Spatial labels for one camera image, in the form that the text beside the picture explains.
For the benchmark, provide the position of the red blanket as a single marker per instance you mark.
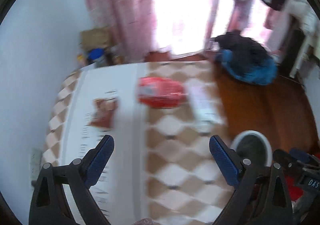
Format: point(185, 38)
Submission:
point(294, 192)

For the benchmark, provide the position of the white round trash bin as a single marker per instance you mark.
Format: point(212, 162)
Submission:
point(253, 145)

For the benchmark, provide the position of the checkered printed tablecloth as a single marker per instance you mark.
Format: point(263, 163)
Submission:
point(161, 166)

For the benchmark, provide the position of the blue black clothes pile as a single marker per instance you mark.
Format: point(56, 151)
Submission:
point(245, 59)

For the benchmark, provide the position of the long white paper box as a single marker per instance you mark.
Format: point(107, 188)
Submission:
point(203, 107)

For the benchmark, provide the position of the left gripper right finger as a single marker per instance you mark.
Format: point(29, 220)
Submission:
point(260, 193)

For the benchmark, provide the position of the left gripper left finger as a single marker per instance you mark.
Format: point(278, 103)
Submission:
point(49, 203)

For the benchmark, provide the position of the red soda can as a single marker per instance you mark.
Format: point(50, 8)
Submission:
point(159, 92)

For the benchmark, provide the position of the brown cardboard box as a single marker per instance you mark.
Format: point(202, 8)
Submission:
point(96, 38)

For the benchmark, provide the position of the brown snack wrapper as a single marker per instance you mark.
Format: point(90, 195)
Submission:
point(105, 109)

